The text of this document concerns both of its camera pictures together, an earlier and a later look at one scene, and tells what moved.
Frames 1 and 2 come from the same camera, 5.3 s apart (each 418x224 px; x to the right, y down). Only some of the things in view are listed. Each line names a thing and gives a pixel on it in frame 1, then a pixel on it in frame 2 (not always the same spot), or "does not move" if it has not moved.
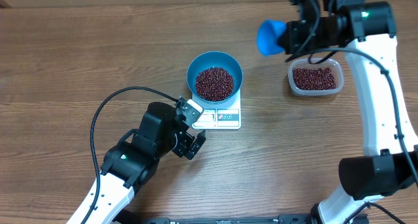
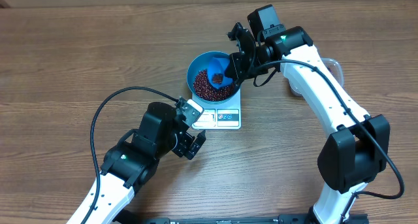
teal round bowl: [214, 77] does not move
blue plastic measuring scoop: [268, 34] → [216, 72]
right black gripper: [293, 33] → [238, 63]
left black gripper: [183, 145] does not move
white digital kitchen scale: [225, 115] does not move
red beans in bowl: [214, 83] does not move
